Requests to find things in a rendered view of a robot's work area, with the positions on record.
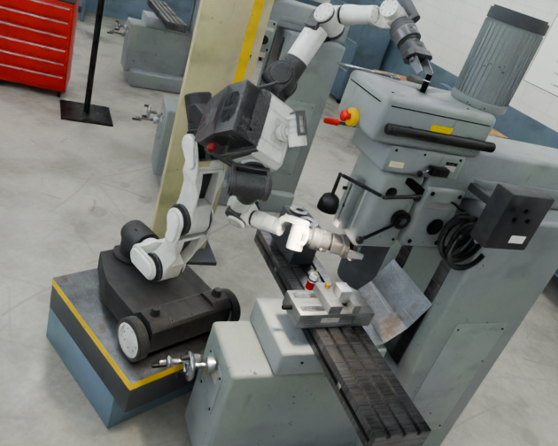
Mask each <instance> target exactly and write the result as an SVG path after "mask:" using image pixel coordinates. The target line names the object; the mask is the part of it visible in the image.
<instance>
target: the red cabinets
mask: <svg viewBox="0 0 558 446"><path fill-rule="evenodd" d="M78 6H79V0H0V79H1V80H6V81H13V82H18V83H22V84H26V85H30V86H35V87H39V88H46V89H51V90H56V91H57V92H58V93H57V97H60V95H61V92H64V93H65V91H66V87H67V84H68V82H69V80H70V75H71V67H72V59H73V52H74V38H75V29H76V21H77V14H78Z"/></svg>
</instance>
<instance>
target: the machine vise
mask: <svg viewBox="0 0 558 446"><path fill-rule="evenodd" d="M282 304H291V305H292V310H286V312H287V313H288V315H289V317H290V319H291V322H292V323H293V325H294V327H295V328H311V327H360V326H369V324H370V322H371V320H372V318H373V316H374V314H375V313H374V312H373V311H372V309H371V308H370V307H369V305H368V303H367V302H366V301H365V299H364V298H363V297H362V295H361V294H360V292H359V291H358V290H352V294H351V297H350V299H349V301H348V303H347V304H342V305H343V306H344V307H343V309H342V311H341V312H340V314H328V313H327V312H326V311H325V310H324V308H323V307H322V304H321V303H320V301H319V300H318V298H317V296H316V295H315V293H314V292H313V291H312V290H287V291H286V293H285V296H284V299H283V302H282Z"/></svg>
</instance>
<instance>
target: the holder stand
mask: <svg viewBox="0 0 558 446"><path fill-rule="evenodd" d="M285 214H288V215H291V216H294V217H297V218H300V219H304V220H307V221H309V223H310V225H309V228H312V227H319V228H321V227H320V226H319V224H318V222H317V221H316V220H315V219H314V218H313V217H312V215H311V214H310V213H309V211H308V210H307V209H306V208H305V207H304V206H300V205H292V206H290V205H283V208H282V210H281V213H280V216H279V218H280V217H282V216H283V215H285ZM279 218H278V219H279ZM291 225H292V223H290V224H289V225H288V226H287V227H286V228H285V230H284V232H283V234H282V235H275V234H273V236H272V238H273V240H274V241H275V243H276V245H277V246H278V248H279V249H280V251H281V252H282V253H283V255H284V256H285V258H286V259H287V261H288V262H289V264H291V265H311V264H312V262H313V260H314V256H315V253H316V251H317V250H312V249H308V247H307V245H306V244H305V245H304V246H303V249H302V251H295V250H290V249H288V248H286V243H287V241H288V237H289V235H288V234H287V232H288V228H289V226H291Z"/></svg>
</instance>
